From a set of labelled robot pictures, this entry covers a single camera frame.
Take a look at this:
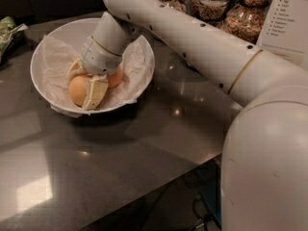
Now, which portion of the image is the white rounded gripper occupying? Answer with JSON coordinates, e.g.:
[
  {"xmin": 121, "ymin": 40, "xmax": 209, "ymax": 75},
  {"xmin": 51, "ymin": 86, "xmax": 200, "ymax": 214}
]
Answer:
[{"xmin": 65, "ymin": 37, "xmax": 122, "ymax": 110}]

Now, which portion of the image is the orange fruit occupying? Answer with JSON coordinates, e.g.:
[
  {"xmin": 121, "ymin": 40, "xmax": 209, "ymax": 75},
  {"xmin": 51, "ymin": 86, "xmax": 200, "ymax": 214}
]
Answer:
[
  {"xmin": 108, "ymin": 66, "xmax": 123, "ymax": 89},
  {"xmin": 68, "ymin": 74, "xmax": 91, "ymax": 107}
]

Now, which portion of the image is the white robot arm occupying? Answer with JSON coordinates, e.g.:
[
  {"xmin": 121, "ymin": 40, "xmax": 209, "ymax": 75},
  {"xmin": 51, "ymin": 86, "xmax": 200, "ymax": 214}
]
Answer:
[{"xmin": 81, "ymin": 0, "xmax": 308, "ymax": 231}]

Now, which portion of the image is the white round bowl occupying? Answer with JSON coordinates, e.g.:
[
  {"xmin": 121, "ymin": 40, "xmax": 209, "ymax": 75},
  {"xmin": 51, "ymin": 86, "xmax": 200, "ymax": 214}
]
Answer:
[{"xmin": 30, "ymin": 17, "xmax": 156, "ymax": 116}]

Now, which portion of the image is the white paper bowl liner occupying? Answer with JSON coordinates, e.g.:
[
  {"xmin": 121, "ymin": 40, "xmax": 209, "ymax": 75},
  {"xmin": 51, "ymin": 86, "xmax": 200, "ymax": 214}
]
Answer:
[{"xmin": 42, "ymin": 36, "xmax": 155, "ymax": 117}]

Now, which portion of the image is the green snack packet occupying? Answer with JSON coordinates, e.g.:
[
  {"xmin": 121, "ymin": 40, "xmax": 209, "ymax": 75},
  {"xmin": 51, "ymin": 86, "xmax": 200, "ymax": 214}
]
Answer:
[{"xmin": 0, "ymin": 16, "xmax": 28, "ymax": 63}]

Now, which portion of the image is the left glass cereal jar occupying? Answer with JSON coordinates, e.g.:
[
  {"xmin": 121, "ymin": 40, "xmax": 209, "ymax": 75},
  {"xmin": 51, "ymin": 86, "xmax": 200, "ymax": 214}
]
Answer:
[{"xmin": 160, "ymin": 0, "xmax": 187, "ymax": 13}]

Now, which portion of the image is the glass cereal jar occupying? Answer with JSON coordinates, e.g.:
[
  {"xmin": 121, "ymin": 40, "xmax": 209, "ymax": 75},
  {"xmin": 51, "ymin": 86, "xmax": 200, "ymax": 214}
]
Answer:
[
  {"xmin": 160, "ymin": 0, "xmax": 187, "ymax": 13},
  {"xmin": 191, "ymin": 0, "xmax": 201, "ymax": 15},
  {"xmin": 222, "ymin": 0, "xmax": 270, "ymax": 44},
  {"xmin": 196, "ymin": 0, "xmax": 229, "ymax": 27}
]

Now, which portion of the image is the back glass cereal jar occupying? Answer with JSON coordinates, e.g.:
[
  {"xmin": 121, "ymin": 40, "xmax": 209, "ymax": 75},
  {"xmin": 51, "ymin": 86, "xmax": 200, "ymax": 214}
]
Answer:
[{"xmin": 191, "ymin": 0, "xmax": 201, "ymax": 15}]

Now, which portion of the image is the middle glass cereal jar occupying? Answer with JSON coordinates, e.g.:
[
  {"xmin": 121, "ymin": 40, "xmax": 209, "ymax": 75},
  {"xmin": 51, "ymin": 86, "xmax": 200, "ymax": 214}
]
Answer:
[{"xmin": 196, "ymin": 0, "xmax": 229, "ymax": 27}]

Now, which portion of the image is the blue and grey floor box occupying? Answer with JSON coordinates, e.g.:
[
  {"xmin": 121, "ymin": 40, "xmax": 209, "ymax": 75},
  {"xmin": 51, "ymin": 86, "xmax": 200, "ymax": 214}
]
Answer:
[{"xmin": 199, "ymin": 176, "xmax": 223, "ymax": 229}]

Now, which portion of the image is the right glass cereal jar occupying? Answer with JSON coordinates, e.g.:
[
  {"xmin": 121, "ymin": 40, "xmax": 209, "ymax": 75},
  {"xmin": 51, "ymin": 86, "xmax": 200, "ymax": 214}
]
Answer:
[{"xmin": 222, "ymin": 0, "xmax": 270, "ymax": 44}]

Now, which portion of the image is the white allergen info sign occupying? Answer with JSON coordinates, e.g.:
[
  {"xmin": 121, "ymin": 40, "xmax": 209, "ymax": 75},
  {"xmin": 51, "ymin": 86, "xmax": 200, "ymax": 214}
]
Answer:
[{"xmin": 257, "ymin": 0, "xmax": 308, "ymax": 69}]

